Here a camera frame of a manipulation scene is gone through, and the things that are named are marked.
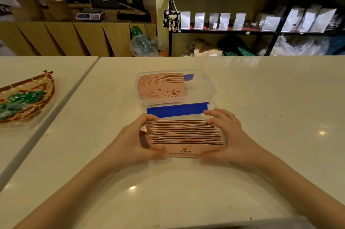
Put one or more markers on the person's left hand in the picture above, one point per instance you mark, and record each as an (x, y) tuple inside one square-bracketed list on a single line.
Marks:
[(126, 145)]

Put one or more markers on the person's right hand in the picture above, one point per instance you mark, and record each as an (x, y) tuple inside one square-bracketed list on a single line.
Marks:
[(240, 148)]

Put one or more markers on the person's left thumb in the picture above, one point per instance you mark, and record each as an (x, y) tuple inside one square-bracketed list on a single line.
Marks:
[(155, 154)]

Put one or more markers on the person's right thumb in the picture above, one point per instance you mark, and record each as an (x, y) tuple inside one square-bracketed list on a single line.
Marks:
[(213, 157)]

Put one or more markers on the stack of pink coffee packets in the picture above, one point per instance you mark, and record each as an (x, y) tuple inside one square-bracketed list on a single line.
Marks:
[(184, 135), (161, 87)]

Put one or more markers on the person's left forearm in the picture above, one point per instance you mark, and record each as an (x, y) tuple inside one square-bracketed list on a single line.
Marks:
[(70, 196)]

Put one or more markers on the person's right forearm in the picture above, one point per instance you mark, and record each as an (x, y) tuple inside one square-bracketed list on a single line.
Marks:
[(302, 188)]

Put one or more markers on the long blue container latch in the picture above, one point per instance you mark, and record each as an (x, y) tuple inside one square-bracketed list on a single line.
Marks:
[(178, 110)]

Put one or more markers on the clear plastic container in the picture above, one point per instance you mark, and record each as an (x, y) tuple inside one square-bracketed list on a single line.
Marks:
[(200, 88)]

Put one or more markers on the short blue container latch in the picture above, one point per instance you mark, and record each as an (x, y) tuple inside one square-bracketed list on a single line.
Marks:
[(188, 77)]

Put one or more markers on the clear bag with green contents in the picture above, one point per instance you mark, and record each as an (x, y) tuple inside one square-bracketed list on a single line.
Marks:
[(142, 44)]

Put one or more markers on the dark green bag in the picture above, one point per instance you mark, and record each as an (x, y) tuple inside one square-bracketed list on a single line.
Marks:
[(237, 46)]

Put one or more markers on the woven bamboo basket tray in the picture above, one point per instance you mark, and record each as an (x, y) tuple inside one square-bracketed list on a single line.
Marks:
[(40, 103)]

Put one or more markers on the cow print tote bag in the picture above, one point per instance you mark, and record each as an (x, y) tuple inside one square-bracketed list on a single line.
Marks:
[(166, 20)]

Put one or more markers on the white plush bear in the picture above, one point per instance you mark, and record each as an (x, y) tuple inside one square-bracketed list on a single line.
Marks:
[(171, 20)]

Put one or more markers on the row of silver pouches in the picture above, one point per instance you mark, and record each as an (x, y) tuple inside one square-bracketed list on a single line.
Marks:
[(225, 21)]

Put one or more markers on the wooden counter cabinet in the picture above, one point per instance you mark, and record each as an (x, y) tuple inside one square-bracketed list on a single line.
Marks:
[(80, 38)]

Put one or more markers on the clear crumpled plastic bags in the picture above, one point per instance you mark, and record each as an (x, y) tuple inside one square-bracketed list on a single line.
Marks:
[(299, 46)]

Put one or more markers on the black heat sealer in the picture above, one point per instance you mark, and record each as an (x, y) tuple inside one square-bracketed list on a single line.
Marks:
[(133, 15)]

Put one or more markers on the pile of green wrapped candies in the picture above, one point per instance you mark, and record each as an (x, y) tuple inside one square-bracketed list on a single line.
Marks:
[(21, 99)]

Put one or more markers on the digital kitchen scale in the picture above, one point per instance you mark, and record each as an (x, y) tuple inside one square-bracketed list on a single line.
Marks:
[(90, 15)]

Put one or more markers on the black box appliance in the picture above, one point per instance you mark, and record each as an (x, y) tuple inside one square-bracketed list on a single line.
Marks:
[(107, 1)]

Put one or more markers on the brown kraft paper bag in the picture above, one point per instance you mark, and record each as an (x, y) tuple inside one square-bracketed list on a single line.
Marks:
[(58, 6), (27, 9)]

